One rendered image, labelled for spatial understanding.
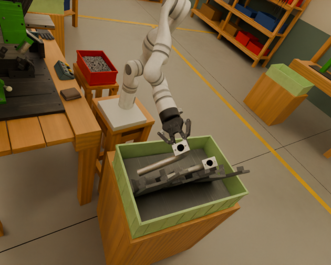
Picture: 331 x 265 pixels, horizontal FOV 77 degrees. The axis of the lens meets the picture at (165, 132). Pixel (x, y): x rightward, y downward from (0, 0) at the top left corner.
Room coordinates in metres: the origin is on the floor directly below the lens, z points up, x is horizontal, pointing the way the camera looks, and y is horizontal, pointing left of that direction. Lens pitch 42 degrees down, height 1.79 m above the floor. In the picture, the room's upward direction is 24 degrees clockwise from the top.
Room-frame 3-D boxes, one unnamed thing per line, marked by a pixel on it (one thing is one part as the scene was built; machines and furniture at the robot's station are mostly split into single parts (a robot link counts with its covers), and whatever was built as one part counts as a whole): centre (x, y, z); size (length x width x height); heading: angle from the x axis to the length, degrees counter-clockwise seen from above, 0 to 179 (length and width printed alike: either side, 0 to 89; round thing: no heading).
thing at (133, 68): (1.06, 0.31, 1.14); 0.09 x 0.09 x 0.17; 59
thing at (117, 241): (0.75, -0.16, 0.39); 0.68 x 0.52 x 0.79; 129
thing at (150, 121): (1.07, 0.32, 0.83); 0.32 x 0.32 x 0.04; 52
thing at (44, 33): (1.45, 1.21, 0.91); 0.20 x 0.11 x 0.03; 58
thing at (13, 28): (1.01, 1.03, 1.17); 0.13 x 0.12 x 0.20; 49
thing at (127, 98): (1.07, 0.32, 0.98); 0.09 x 0.09 x 0.17; 47
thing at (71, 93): (0.93, 0.62, 0.91); 0.10 x 0.08 x 0.03; 149
